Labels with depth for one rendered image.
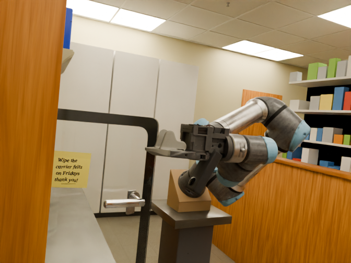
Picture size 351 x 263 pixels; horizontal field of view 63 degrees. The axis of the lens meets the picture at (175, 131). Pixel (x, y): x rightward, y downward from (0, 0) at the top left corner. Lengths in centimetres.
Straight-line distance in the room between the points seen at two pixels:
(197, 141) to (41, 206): 35
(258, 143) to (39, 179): 52
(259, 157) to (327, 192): 162
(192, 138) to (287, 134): 55
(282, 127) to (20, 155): 88
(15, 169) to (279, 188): 235
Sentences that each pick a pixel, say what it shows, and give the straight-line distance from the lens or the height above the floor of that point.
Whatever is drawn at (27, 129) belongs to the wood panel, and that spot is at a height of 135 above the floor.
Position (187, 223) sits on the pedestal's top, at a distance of 139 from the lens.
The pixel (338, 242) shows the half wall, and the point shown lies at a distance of 238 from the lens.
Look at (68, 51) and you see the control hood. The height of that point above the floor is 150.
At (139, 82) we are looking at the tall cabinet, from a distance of 392.
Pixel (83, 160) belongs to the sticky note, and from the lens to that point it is 65.
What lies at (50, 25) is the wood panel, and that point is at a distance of 56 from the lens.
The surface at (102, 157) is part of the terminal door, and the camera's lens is 66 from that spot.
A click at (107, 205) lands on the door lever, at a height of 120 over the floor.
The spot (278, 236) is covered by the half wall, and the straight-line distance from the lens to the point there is 275.
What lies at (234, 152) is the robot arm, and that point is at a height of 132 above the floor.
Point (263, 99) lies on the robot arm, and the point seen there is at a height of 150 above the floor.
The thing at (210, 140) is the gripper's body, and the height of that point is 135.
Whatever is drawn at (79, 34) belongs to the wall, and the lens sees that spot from 432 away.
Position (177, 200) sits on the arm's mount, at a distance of 146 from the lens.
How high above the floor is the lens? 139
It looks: 2 degrees down
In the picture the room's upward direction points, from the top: 6 degrees clockwise
